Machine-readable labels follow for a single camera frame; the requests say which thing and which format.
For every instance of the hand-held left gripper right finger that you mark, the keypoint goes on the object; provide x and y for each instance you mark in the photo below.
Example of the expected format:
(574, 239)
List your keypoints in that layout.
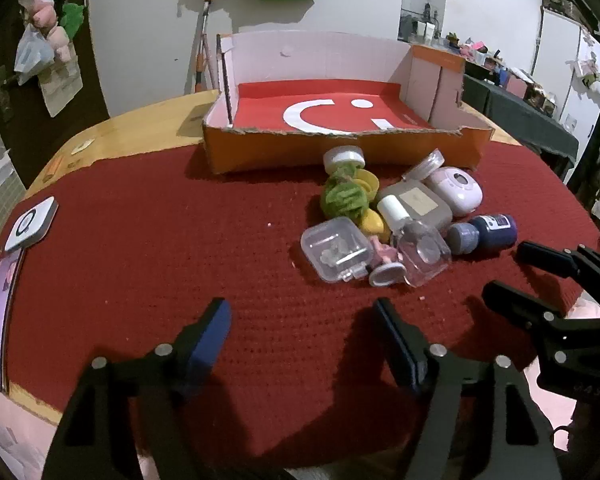
(401, 342)

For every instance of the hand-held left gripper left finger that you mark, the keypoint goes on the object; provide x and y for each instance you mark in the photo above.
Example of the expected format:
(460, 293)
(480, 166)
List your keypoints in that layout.
(211, 332)

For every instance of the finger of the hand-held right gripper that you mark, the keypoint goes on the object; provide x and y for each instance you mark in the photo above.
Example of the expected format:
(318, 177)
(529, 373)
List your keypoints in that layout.
(517, 305)
(545, 259)

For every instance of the dark blue bottle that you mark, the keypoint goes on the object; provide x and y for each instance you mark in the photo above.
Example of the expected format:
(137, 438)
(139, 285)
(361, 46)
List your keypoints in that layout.
(490, 232)

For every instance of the pink figure toy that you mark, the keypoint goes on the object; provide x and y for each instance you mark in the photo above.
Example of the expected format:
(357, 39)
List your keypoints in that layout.
(386, 272)

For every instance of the clear bottle white cap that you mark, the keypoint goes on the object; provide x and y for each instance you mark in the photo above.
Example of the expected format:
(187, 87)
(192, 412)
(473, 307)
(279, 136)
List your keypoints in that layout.
(420, 252)

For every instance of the pale pink rounded device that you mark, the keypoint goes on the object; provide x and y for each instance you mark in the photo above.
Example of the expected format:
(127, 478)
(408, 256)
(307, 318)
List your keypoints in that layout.
(455, 190)

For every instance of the taupe square case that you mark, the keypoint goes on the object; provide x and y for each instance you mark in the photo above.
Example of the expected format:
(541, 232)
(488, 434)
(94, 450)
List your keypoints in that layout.
(420, 200)

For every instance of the green fluffy ball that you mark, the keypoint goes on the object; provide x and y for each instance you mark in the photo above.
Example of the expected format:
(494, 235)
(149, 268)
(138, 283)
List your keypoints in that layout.
(342, 197)

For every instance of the yellow plastic cap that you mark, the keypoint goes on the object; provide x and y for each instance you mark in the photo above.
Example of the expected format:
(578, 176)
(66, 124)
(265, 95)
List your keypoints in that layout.
(369, 182)

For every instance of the orange white cardboard box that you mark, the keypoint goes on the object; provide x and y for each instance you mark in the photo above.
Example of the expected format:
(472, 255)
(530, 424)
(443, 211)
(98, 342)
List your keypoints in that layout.
(260, 150)

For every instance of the small white round jar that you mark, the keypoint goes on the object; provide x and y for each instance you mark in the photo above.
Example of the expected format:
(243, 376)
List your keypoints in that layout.
(344, 156)

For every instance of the dark green covered table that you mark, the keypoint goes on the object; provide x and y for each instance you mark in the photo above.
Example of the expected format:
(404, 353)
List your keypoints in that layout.
(520, 115)

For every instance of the white cabinet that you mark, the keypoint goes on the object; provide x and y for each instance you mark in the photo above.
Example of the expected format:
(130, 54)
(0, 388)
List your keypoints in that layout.
(560, 60)

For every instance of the clutter of small items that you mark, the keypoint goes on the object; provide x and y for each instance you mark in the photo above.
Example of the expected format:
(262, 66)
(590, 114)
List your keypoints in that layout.
(485, 57)

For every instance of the white square flat device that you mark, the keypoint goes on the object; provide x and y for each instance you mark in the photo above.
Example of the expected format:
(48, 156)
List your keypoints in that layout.
(30, 225)

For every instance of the orange white stick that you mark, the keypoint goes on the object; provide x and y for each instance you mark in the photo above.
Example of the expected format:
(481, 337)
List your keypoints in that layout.
(201, 55)

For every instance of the hanging plastic bags with toys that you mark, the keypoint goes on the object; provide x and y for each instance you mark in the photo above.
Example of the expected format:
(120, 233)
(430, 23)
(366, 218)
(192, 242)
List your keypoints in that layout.
(87, 70)

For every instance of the clear plastic bag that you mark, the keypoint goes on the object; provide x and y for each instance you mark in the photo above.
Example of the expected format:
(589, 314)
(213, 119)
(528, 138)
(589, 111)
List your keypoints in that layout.
(30, 55)

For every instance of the pink plush toy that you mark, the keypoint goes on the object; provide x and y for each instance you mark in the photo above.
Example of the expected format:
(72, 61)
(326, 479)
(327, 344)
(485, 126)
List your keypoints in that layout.
(55, 35)

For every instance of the green plush toy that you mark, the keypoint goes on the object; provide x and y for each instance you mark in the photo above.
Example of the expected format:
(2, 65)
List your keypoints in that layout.
(73, 19)

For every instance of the wall mirror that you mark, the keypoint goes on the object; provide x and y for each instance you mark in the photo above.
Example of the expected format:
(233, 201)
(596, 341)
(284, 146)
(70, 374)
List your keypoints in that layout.
(425, 0)

